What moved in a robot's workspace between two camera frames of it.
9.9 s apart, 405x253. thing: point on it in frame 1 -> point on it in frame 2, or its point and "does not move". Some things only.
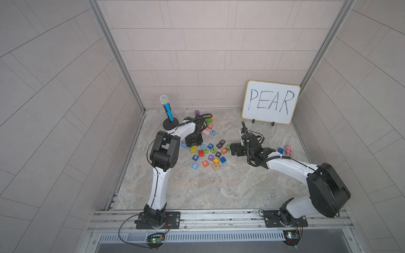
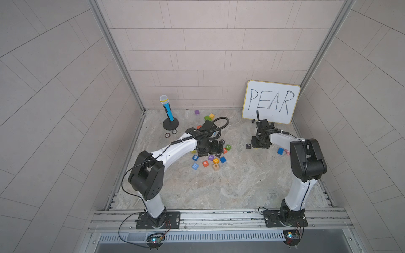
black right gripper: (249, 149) -> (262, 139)
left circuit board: (155, 240) does not move
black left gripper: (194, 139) -> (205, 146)
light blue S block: (195, 166) does not move
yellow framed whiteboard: (269, 101) does not move
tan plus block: (216, 167) does not move
